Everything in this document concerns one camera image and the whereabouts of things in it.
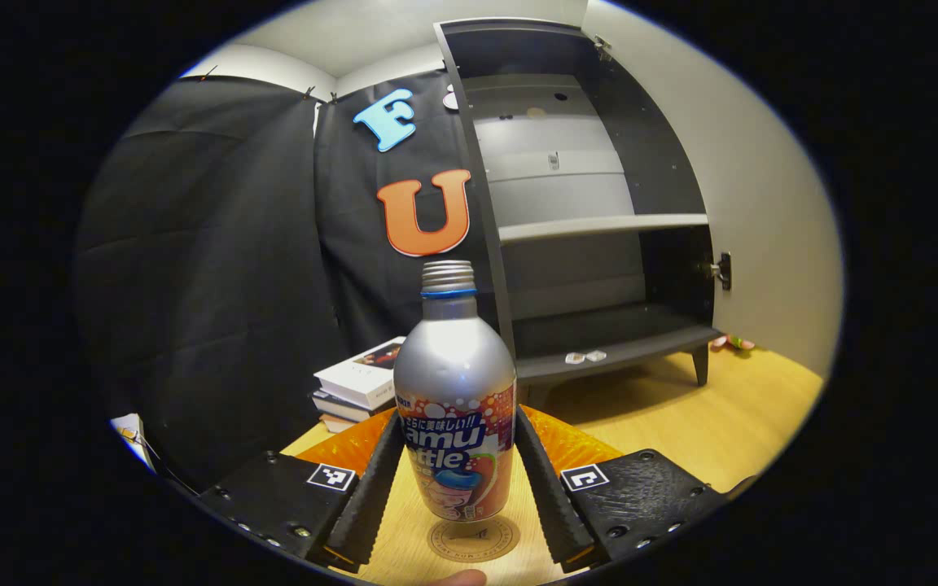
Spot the beige cabinet door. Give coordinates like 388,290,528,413
583,0,844,379

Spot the grey cabinet shelf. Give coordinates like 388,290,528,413
497,213,710,245

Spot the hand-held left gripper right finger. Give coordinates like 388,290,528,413
514,404,732,572

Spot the white book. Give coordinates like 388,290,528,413
313,336,407,410

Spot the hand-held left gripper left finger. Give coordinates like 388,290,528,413
196,407,406,571

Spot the dark-edged book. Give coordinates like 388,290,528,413
310,389,397,422

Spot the black backdrop cloth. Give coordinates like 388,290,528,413
74,69,511,493

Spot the round wooden coaster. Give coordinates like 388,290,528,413
427,514,521,564

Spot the dark grey cabinet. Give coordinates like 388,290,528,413
434,18,722,408

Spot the silver drink bottle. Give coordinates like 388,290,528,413
393,260,517,523

